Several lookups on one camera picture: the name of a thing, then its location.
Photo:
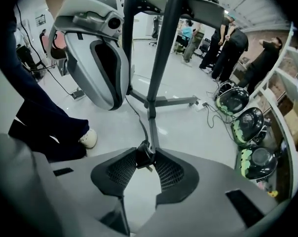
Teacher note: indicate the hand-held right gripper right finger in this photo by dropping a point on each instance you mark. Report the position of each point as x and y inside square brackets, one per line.
[208, 201]

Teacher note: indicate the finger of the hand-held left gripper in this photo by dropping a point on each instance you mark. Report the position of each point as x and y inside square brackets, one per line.
[125, 78]
[82, 68]

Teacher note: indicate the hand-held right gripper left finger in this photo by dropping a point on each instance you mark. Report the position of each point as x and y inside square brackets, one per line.
[89, 181]

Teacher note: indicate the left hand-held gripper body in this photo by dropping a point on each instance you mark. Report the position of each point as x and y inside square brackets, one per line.
[89, 6]

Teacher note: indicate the black TV stand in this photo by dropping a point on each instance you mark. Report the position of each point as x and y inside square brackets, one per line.
[161, 58]

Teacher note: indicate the person's left white shoe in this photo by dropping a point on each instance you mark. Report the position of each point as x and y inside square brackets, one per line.
[88, 137]

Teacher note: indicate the person's dark trousers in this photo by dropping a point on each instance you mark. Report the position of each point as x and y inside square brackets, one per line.
[28, 95]

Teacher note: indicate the yellow toy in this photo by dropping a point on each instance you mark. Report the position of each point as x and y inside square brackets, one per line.
[272, 194]

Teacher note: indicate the white shelving unit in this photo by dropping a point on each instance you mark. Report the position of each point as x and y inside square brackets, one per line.
[274, 68]

